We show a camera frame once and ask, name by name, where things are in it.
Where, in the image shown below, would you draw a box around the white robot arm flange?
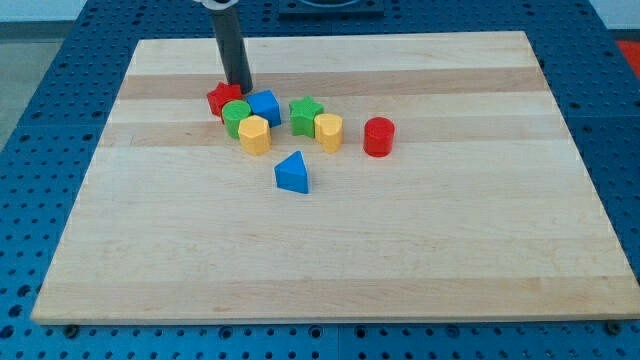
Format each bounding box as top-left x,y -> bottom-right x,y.
194,0 -> 239,11

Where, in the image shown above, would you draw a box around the blue triangle block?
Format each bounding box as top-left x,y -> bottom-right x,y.
274,151 -> 309,194

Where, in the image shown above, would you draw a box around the yellow heart block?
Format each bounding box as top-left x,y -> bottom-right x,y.
314,113 -> 343,153

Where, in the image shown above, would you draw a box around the green star block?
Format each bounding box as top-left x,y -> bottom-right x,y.
289,96 -> 324,138

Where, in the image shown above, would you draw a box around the red cylinder block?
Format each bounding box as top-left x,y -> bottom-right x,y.
363,117 -> 395,157

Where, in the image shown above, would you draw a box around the yellow hexagon block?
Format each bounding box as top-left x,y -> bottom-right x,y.
238,115 -> 271,156

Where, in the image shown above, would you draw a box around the blue cube block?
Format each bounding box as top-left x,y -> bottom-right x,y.
246,89 -> 282,127

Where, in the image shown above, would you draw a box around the light wooden board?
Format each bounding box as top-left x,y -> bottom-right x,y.
32,31 -> 639,325

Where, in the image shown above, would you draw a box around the green cylinder block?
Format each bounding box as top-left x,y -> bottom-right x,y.
221,100 -> 252,139

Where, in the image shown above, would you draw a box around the red star block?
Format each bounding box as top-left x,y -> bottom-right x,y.
206,82 -> 243,123

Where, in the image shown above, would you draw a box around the dark cylindrical robot end effector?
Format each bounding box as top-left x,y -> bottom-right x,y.
210,3 -> 253,94

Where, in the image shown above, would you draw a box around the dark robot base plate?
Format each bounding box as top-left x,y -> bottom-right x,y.
278,0 -> 385,19

